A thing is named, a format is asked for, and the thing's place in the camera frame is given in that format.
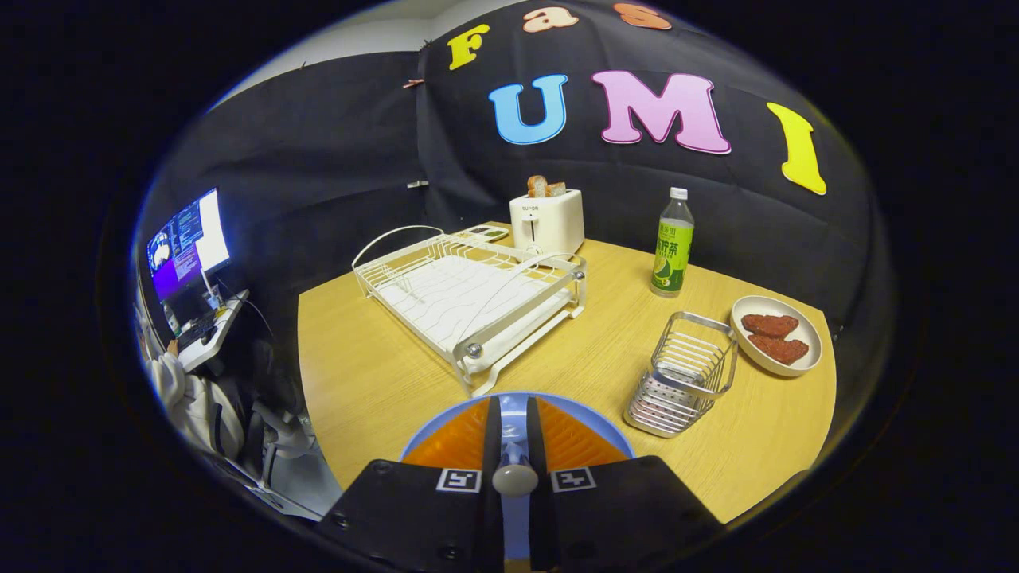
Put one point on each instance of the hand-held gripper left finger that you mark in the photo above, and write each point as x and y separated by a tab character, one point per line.
430	517

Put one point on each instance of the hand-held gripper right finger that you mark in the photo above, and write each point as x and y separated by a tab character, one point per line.
605	517

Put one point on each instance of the white-tipped metal spoon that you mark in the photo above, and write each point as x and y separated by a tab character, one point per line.
515	480

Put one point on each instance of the blue plate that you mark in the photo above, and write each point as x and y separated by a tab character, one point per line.
514	414

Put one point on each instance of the white plate with meat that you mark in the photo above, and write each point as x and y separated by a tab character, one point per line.
752	350

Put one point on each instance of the red meat piece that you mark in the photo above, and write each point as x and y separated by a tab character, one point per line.
770	325
780	348

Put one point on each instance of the green label drink bottle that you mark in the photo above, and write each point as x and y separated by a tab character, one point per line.
673	255

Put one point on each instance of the white side desk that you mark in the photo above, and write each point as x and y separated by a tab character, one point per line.
215	338

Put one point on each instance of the white divided condiment tray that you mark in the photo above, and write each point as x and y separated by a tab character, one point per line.
486	233

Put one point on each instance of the white toaster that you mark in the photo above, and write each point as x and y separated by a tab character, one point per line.
557	223

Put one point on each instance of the black keyboard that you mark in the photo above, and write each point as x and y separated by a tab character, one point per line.
195	333

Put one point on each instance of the toasted bread slice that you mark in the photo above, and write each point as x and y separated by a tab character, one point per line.
537	187
556	189

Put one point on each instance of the computer monitor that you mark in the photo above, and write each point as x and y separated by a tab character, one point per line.
191	239

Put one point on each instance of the black backdrop cloth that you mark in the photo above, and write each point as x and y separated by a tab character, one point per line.
334	143

